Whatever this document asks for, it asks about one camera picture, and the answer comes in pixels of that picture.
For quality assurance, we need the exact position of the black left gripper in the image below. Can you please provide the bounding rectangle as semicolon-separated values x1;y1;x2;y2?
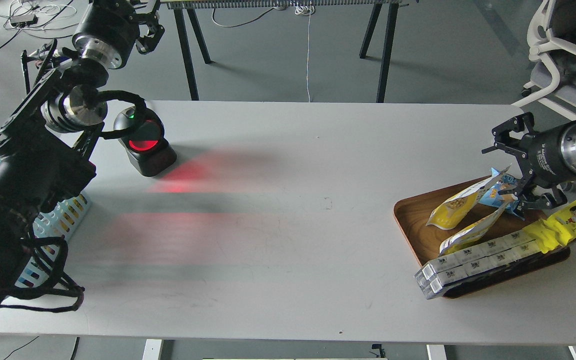
71;0;165;69

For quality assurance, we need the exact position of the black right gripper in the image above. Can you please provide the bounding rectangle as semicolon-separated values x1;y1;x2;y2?
481;112;576;210

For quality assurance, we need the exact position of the yellow white snack pouch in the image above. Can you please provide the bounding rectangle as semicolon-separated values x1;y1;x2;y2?
425;166;511;230

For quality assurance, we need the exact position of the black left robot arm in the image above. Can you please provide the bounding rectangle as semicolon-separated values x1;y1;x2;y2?
0;0;177;313

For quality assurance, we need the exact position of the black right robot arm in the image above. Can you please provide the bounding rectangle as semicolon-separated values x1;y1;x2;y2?
481;112;576;210

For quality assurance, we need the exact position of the blue snack bag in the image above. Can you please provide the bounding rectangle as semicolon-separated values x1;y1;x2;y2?
478;173;526;221

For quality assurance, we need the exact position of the long yellow snack pack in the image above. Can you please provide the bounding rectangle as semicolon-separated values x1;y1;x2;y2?
414;200;576;300

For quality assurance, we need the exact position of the light blue plastic basket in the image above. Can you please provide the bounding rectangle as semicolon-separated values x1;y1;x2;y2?
0;160;93;289

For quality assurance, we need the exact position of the black barcode scanner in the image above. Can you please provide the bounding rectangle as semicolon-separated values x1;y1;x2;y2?
119;108;178;177

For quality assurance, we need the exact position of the brown wooden tray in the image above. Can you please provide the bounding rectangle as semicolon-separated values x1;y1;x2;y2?
393;180;570;299

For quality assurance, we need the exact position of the white office chair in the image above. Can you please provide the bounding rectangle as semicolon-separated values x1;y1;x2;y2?
514;0;576;120

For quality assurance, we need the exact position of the black trestle table frame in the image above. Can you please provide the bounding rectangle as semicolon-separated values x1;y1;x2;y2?
164;0;406;103

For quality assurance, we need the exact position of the white hanging cable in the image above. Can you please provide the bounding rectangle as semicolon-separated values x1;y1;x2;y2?
294;5;317;103

